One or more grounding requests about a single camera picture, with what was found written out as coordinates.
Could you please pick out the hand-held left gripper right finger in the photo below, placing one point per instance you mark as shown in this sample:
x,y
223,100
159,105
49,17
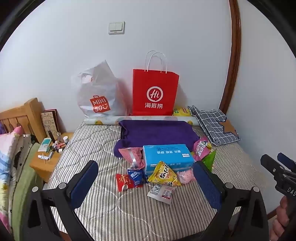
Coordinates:
x,y
207,183

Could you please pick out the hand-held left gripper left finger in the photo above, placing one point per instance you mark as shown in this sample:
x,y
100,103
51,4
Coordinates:
x,y
85,180

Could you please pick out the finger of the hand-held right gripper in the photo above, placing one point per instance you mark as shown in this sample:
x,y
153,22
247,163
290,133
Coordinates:
x,y
286,161
270,164

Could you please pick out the pale pink peach snack packet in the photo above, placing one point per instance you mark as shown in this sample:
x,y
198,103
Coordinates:
x,y
186,176

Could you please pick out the green snack packet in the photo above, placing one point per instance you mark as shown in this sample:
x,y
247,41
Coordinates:
x,y
209,160

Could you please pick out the pink cartoon snack packet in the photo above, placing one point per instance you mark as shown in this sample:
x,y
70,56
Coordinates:
x,y
201,148

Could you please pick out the red snack packet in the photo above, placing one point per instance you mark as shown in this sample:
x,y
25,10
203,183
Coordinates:
x,y
122,182

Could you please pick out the yellow snack packet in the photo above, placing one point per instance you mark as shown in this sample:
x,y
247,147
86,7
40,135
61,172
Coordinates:
x,y
164,175

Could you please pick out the pink snack packet clear window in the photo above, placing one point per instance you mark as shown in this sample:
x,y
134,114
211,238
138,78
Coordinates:
x,y
127,154

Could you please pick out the blue cookie packet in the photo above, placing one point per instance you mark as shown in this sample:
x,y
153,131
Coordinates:
x,y
136,177

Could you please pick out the person's right hand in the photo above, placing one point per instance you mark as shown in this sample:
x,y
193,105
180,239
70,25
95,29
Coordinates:
x,y
281,215

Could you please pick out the striped mattress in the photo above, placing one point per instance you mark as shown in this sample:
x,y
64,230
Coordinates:
x,y
104,143

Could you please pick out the cluster of small cosmetics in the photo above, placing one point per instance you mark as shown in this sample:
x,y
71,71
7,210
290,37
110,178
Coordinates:
x,y
57,147

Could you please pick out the wooden nightstand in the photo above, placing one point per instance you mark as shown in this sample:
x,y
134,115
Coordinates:
x,y
44,166

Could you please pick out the white jar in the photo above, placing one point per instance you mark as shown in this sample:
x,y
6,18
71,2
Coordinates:
x,y
66,139

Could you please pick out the white tube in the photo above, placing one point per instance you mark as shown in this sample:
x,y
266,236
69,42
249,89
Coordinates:
x,y
44,157

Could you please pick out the small white sachet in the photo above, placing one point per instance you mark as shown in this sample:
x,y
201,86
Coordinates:
x,y
159,193

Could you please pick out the blue tissue pack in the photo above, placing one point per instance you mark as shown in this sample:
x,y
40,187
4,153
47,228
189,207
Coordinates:
x,y
166,155

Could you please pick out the clear glass bottle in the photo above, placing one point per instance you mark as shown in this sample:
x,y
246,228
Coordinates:
x,y
58,138

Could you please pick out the teal and white box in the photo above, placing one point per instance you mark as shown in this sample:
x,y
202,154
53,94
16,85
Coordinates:
x,y
45,144

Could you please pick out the grey checked cloth with star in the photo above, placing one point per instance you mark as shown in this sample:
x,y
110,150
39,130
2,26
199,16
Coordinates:
x,y
212,125

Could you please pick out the green blanket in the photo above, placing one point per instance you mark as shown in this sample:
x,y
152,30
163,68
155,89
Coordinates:
x,y
25,176

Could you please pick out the printed paper roll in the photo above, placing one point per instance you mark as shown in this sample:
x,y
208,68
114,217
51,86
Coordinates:
x,y
101,121

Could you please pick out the patterned notebook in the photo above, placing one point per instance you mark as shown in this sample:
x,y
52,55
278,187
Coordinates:
x,y
47,125

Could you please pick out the purple towel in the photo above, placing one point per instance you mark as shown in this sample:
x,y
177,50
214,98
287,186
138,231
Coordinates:
x,y
157,134

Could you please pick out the yellow drink pack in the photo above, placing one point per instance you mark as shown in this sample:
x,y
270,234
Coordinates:
x,y
181,111

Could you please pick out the colourful printed pillow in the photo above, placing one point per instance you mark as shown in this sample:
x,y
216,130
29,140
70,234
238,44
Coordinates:
x,y
9,162

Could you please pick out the wooden headboard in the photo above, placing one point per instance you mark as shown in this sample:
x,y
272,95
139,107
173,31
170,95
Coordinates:
x,y
30,113

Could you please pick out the white plastic shopping bag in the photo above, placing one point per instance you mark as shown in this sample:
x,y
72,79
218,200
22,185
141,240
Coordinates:
x,y
99,88

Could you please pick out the red paper bag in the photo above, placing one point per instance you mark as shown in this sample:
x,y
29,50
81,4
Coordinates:
x,y
155,81

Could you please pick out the brown wooden door frame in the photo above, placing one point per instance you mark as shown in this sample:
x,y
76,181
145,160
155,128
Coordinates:
x,y
234,58

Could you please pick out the white light switch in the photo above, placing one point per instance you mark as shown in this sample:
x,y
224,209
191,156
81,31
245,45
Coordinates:
x,y
116,27

